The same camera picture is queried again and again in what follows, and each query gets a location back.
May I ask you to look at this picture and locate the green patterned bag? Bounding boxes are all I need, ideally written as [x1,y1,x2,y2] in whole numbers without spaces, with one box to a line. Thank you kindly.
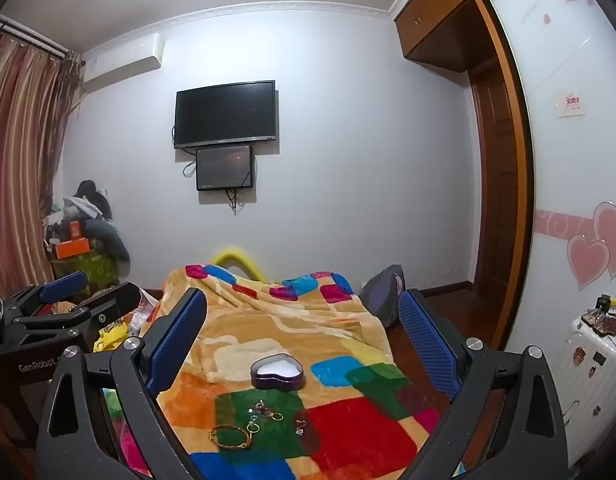
[52,254,122,293]

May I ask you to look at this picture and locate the orange box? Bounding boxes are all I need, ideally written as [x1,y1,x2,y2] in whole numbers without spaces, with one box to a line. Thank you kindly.
[54,240,93,260]

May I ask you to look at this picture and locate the makeup palettes and jars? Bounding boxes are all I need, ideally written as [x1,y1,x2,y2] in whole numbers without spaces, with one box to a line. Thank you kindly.
[580,295,616,343]

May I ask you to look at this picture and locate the small black wall monitor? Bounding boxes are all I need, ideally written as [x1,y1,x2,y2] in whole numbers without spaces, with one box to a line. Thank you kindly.
[195,144,255,192]

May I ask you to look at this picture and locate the yellow foam tube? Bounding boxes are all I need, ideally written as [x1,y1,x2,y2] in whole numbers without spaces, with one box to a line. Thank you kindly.
[210,246,267,281]

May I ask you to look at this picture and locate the white wardrobe door with hearts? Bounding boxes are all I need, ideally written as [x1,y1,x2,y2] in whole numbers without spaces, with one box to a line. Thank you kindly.
[488,0,616,356]

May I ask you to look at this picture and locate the wooden overhead cabinet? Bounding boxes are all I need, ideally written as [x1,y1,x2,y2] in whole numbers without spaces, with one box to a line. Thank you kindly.
[394,0,495,77]

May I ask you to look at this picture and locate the yellow cloth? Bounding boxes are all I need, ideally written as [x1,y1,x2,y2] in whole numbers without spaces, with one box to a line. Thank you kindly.
[92,321,132,354]

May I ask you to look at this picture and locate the pile of clothes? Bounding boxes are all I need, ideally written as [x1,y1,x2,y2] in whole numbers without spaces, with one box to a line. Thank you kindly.
[43,179,132,281]

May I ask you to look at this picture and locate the white and red label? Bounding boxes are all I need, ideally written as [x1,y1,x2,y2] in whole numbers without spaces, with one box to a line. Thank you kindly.
[555,88,585,120]

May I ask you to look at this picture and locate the white suitcase with stickers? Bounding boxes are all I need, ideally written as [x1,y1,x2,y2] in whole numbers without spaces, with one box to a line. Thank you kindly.
[550,316,616,467]

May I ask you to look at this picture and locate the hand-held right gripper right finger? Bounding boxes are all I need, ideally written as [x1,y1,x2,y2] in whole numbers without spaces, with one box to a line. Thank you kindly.
[397,289,581,480]

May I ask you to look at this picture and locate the grey backpack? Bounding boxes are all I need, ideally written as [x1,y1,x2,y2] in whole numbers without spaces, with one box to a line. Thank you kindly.
[359,264,407,329]

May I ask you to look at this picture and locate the braided brown bracelet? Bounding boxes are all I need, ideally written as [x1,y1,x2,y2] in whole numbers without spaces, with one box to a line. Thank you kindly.
[209,424,252,450]

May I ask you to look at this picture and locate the colourful patchwork blanket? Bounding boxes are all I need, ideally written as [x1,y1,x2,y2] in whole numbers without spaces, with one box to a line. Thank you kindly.
[100,262,469,480]

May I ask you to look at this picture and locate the brown wooden door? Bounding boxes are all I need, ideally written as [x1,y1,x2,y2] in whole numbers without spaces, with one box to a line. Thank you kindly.
[467,57,520,292]

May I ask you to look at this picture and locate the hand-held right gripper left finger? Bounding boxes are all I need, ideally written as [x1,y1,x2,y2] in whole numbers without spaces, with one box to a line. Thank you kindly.
[35,287,209,480]

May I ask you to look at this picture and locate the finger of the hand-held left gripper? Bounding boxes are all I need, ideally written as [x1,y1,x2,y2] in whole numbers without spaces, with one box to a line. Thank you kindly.
[2,271,89,318]
[13,282,141,347]

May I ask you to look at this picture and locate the black wall television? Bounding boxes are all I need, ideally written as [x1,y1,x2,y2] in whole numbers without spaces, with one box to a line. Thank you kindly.
[173,80,278,150]

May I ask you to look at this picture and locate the white air conditioner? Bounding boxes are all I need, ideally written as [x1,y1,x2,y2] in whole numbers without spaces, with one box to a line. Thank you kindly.
[82,32,165,85]

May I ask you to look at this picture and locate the striped brown curtain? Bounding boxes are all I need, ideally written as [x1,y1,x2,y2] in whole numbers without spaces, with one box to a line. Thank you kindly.
[0,27,83,301]

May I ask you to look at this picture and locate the dark curtain rod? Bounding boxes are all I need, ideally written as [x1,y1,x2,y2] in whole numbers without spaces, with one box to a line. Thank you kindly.
[0,16,85,63]

